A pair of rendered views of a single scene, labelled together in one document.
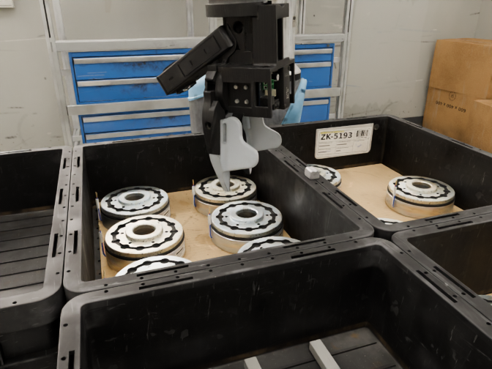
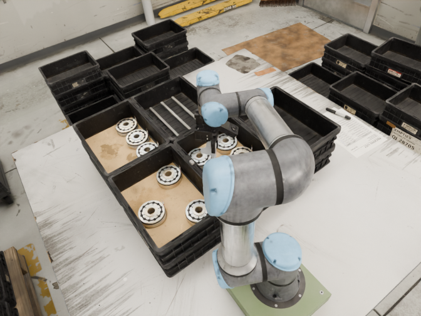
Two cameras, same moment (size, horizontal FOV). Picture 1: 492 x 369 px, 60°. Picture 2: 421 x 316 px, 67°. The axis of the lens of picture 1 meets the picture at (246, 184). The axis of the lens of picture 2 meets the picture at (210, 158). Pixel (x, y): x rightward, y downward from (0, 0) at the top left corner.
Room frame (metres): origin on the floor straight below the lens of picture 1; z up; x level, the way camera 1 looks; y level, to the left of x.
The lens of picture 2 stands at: (1.34, -0.19, 1.87)
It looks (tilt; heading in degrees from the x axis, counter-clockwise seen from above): 48 degrees down; 167
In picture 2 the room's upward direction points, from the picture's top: 6 degrees counter-clockwise
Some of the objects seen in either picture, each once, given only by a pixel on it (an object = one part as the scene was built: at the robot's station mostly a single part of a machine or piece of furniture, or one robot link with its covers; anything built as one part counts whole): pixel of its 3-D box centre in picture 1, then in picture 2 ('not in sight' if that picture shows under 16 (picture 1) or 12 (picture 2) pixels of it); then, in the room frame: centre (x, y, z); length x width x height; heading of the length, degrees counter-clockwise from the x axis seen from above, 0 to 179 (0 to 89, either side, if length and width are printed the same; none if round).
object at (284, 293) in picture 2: not in sight; (277, 273); (0.98, 0.07, 0.81); 0.15 x 0.15 x 0.10
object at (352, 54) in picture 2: not in sight; (350, 66); (-0.57, 1.51, 0.31); 0.40 x 0.30 x 0.34; 18
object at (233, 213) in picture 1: (247, 214); not in sight; (0.54, 0.00, 0.86); 0.05 x 0.05 x 0.01
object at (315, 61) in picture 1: (278, 93); not in sight; (2.62, -0.20, 0.60); 0.72 x 0.03 x 0.56; 108
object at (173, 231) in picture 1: (144, 234); (242, 155); (0.49, 0.13, 0.86); 0.10 x 0.10 x 0.01
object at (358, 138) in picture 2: not in sight; (347, 130); (0.39, 0.75, 0.70); 0.33 x 0.23 x 0.01; 18
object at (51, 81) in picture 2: not in sight; (79, 89); (-1.08, -0.69, 0.37); 0.40 x 0.30 x 0.45; 108
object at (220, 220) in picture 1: (247, 217); not in sight; (0.54, 0.00, 0.86); 0.10 x 0.10 x 0.01
